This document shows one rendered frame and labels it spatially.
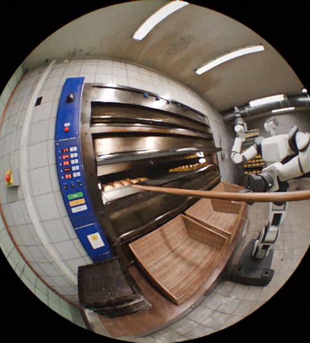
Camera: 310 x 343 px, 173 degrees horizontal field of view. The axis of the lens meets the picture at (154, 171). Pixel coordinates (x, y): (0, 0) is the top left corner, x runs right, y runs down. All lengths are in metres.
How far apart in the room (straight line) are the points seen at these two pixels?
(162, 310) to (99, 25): 2.02
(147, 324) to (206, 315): 0.70
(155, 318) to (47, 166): 1.04
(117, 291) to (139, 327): 0.34
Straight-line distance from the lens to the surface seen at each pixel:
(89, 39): 1.32
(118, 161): 0.51
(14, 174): 0.79
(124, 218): 0.73
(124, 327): 0.83
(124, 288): 0.56
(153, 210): 0.81
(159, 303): 0.80
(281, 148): 0.78
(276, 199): 0.39
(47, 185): 0.70
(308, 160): 0.49
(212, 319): 1.37
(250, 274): 1.37
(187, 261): 0.92
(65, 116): 0.75
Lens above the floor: 1.35
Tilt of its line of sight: 3 degrees down
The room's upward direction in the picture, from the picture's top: 11 degrees counter-clockwise
